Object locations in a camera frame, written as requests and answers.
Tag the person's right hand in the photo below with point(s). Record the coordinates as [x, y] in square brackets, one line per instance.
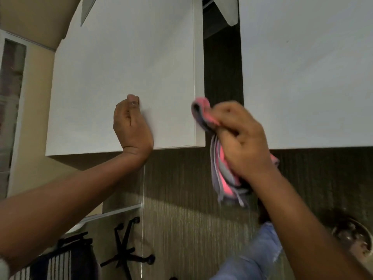
[247, 142]

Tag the white desk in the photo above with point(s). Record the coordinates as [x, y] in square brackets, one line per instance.
[306, 69]
[125, 69]

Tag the person's left fingers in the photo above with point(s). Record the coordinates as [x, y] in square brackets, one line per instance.
[133, 101]

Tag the person's right fingers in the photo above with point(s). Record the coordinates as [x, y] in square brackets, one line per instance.
[225, 119]

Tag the white shelf board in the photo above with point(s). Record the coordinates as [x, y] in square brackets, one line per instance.
[116, 212]

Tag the pink and grey cleaning cloth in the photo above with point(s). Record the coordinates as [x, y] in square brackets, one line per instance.
[225, 177]

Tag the person's left forearm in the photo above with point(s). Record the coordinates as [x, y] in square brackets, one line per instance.
[67, 198]

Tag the white framed glass door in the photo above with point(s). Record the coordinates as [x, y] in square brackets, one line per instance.
[11, 113]

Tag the person's right forearm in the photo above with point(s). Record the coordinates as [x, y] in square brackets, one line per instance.
[303, 230]

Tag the round metal bowl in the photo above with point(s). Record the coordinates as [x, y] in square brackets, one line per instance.
[354, 236]

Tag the black office chair base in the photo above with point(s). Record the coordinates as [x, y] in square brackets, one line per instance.
[125, 253]

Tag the grey angled panel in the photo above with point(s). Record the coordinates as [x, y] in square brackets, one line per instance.
[227, 8]

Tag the person's blue jeans leg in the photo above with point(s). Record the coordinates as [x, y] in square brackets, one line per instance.
[250, 259]

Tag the person's left hand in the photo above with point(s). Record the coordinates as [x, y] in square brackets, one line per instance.
[132, 134]

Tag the black striped office chair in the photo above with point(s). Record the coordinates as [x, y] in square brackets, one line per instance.
[67, 262]

